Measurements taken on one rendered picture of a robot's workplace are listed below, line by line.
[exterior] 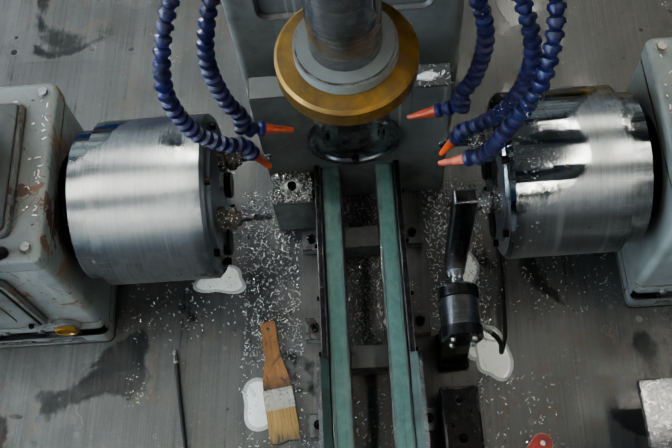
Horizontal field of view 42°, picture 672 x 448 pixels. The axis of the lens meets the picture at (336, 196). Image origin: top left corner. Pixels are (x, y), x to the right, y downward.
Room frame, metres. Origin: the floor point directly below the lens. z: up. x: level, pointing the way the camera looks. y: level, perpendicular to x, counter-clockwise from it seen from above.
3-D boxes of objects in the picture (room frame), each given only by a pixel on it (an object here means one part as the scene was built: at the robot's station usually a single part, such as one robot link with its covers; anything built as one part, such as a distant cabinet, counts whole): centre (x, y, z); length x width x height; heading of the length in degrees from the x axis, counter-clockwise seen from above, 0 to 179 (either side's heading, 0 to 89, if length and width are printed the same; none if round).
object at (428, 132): (0.75, -0.05, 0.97); 0.30 x 0.11 x 0.34; 86
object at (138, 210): (0.62, 0.32, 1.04); 0.37 x 0.25 x 0.25; 86
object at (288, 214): (0.67, 0.07, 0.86); 0.07 x 0.06 x 0.12; 86
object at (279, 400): (0.37, 0.14, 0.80); 0.21 x 0.05 x 0.01; 3
